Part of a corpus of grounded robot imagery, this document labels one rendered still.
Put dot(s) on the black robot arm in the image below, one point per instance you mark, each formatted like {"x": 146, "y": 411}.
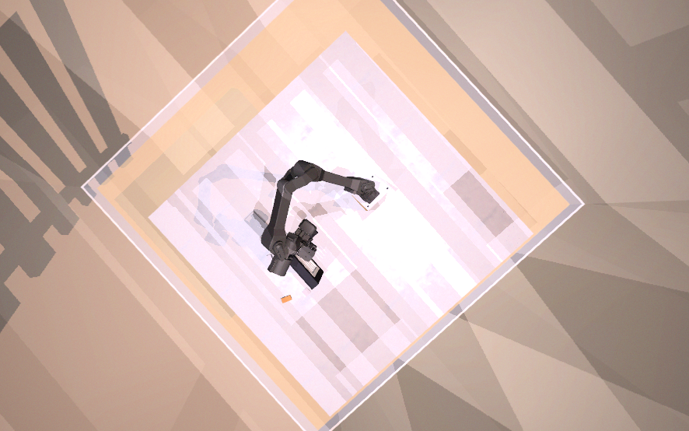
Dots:
{"x": 302, "y": 173}

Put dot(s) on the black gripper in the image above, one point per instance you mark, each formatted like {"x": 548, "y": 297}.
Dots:
{"x": 305, "y": 229}

